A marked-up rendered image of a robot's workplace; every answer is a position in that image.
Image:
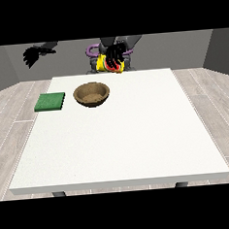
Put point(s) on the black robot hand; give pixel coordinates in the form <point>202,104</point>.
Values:
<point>33,55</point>
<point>116,54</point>

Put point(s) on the yellow cup with melon print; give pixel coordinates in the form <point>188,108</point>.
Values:
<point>101,63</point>

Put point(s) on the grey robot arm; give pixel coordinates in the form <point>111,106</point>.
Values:
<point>130,40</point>
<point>50,44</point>

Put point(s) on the brown wooden bowl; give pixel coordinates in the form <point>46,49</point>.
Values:
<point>91,94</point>

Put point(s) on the green square pad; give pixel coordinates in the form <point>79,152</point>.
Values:
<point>49,101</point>

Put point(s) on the grey robot trunk purple rings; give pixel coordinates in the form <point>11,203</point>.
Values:
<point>92,55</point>

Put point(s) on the dark table leg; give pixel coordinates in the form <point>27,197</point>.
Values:
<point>59,193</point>
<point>181,184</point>

